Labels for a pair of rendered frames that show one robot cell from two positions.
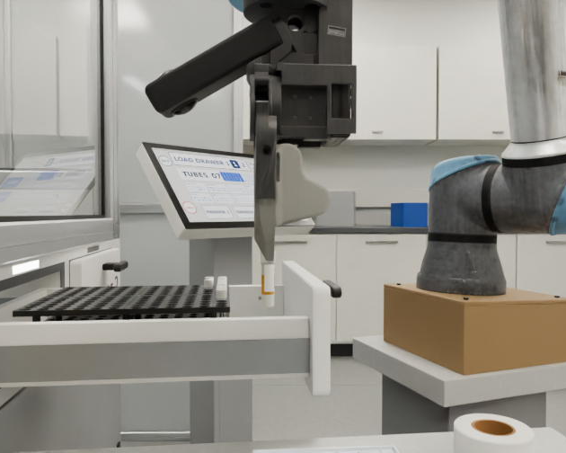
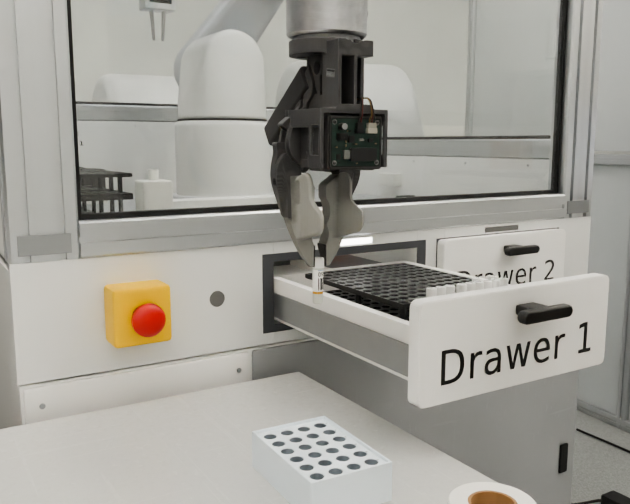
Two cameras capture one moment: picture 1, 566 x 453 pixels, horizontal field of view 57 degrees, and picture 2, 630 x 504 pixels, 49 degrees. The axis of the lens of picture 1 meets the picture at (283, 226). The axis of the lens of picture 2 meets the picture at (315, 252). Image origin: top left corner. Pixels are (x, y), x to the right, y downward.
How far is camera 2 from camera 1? 0.63 m
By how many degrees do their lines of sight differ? 65
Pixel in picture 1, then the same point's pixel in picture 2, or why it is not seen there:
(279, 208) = (299, 226)
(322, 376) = (413, 387)
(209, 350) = (363, 335)
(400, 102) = not seen: outside the picture
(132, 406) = not seen: outside the picture
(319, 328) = (412, 340)
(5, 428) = (313, 356)
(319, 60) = (322, 100)
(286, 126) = (302, 159)
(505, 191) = not seen: outside the picture
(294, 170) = (305, 195)
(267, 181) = (285, 204)
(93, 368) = (313, 325)
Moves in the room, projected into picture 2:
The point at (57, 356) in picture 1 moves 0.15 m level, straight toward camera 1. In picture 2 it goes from (300, 311) to (212, 334)
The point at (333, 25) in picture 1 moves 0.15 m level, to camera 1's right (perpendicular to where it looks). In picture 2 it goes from (329, 67) to (425, 47)
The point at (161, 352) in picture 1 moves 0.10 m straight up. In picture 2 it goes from (341, 327) to (341, 245)
